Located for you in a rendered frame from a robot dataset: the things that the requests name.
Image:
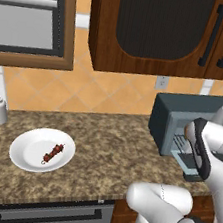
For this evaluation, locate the wide brown cupboard door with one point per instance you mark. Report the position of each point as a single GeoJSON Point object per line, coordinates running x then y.
{"type": "Point", "coordinates": [153, 25]}

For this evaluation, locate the brown kebab skewer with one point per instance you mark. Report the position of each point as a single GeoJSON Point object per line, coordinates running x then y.
{"type": "Point", "coordinates": [54, 152]}

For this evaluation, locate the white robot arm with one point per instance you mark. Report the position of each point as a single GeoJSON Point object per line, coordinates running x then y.
{"type": "Point", "coordinates": [166, 206]}

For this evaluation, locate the white round plate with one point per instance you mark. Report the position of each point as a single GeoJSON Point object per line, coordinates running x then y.
{"type": "Point", "coordinates": [32, 150]}

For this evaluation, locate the grey dishwasher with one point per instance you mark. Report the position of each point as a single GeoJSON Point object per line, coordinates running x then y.
{"type": "Point", "coordinates": [50, 220]}

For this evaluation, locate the dark grey toaster oven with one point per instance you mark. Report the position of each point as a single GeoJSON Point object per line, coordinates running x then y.
{"type": "Point", "coordinates": [170, 112]}

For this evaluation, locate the white wall socket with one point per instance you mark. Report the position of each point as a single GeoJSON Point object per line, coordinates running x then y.
{"type": "Point", "coordinates": [161, 83]}

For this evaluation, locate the wooden framed window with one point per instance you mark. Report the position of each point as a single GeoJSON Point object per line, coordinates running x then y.
{"type": "Point", "coordinates": [28, 27]}

